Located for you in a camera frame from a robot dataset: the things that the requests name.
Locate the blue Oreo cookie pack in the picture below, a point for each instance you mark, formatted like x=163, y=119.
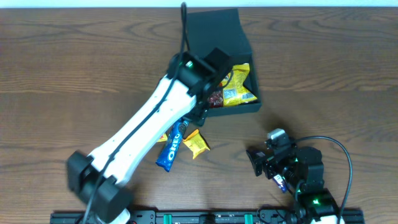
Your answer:
x=169, y=152

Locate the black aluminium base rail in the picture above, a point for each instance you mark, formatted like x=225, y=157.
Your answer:
x=350, y=216

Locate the red Hacks candy bag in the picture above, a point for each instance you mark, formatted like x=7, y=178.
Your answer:
x=215, y=100

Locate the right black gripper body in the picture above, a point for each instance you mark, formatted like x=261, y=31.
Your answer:
x=273, y=168

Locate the small yellow cracker packet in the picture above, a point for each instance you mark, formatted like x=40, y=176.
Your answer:
x=196, y=143

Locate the dark blue chocolate bar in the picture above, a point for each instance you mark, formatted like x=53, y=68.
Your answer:
x=279, y=180

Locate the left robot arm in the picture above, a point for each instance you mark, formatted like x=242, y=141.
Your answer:
x=98, y=179

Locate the yellow orange snack packet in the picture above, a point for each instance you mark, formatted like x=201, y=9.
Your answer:
x=163, y=138

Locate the yellow Hacks candy bag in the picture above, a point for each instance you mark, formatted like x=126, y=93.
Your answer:
x=233, y=91

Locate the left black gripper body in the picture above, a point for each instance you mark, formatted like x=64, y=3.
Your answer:
x=213, y=94

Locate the dark green open box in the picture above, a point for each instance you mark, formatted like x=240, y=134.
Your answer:
x=222, y=29

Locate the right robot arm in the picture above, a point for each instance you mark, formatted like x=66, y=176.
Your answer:
x=299, y=170

